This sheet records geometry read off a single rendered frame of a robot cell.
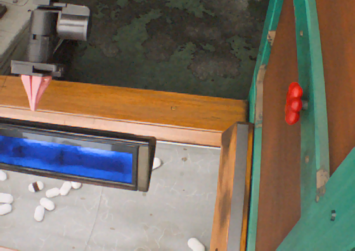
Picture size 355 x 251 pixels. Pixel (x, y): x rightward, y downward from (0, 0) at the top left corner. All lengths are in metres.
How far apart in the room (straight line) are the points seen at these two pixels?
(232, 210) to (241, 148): 0.13
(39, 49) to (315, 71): 0.59
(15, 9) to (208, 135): 1.01
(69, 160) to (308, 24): 0.34
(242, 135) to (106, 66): 1.29
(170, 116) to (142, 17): 1.32
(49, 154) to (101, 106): 0.43
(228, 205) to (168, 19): 1.56
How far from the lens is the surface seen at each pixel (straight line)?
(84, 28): 0.88
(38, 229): 0.95
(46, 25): 0.90
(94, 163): 0.59
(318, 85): 0.44
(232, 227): 0.79
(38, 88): 0.91
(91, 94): 1.04
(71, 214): 0.94
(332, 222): 0.33
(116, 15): 2.30
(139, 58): 2.09
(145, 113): 1.00
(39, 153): 0.61
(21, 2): 1.77
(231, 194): 0.81
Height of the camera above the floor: 1.60
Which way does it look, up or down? 57 degrees down
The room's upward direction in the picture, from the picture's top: 2 degrees clockwise
